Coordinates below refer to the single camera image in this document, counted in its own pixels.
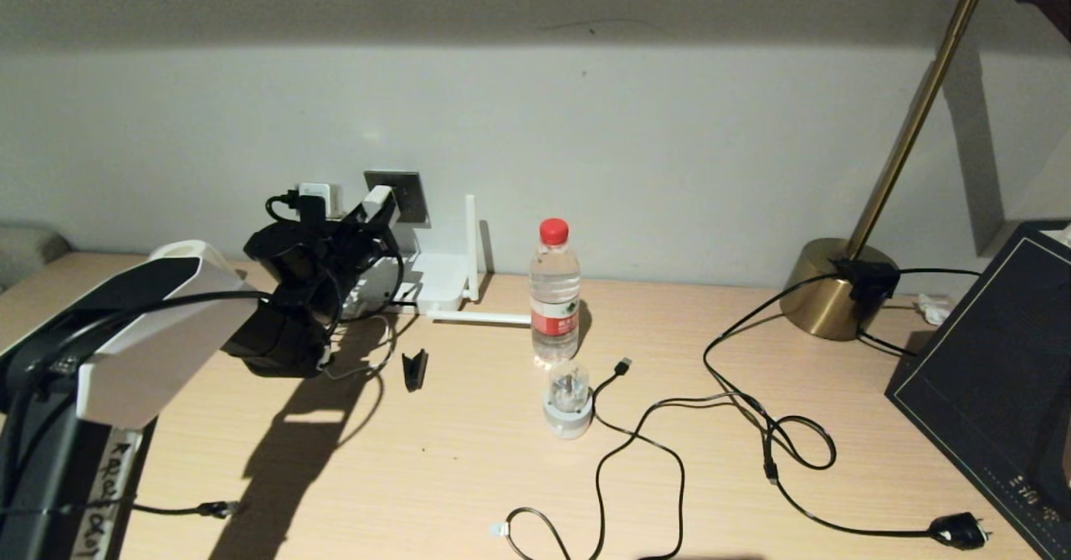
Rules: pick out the small black clip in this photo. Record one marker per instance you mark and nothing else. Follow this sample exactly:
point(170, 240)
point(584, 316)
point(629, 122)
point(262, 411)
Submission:
point(414, 369)

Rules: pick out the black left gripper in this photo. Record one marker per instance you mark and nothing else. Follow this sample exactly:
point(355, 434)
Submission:
point(361, 250)

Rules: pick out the grey cushion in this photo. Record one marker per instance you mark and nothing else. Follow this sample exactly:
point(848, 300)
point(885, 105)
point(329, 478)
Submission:
point(29, 254)

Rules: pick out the crumpled white tissue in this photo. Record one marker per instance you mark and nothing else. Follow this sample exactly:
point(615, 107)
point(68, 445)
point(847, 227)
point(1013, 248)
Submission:
point(930, 309)

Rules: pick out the gold desk lamp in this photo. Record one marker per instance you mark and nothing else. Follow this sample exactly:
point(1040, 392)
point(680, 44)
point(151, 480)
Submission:
point(824, 300)

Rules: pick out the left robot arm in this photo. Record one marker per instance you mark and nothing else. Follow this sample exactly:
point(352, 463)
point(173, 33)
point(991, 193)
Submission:
point(151, 351)

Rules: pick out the white router with antennas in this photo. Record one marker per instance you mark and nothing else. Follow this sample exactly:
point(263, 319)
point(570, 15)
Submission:
point(471, 246)

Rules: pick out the white charger plug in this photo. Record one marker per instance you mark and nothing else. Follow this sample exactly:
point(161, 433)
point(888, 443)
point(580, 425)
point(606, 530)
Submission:
point(330, 196)

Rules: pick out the black box on lamp base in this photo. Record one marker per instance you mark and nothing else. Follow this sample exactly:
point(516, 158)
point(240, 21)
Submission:
point(866, 280)

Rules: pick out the red capped water bottle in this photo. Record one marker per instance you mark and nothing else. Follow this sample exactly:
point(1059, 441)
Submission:
point(555, 292)

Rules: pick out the clear dome grey base gadget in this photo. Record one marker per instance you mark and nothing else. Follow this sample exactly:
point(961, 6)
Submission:
point(568, 413)

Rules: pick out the grey wall socket plate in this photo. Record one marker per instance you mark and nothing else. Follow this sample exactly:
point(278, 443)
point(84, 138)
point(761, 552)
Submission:
point(412, 200)

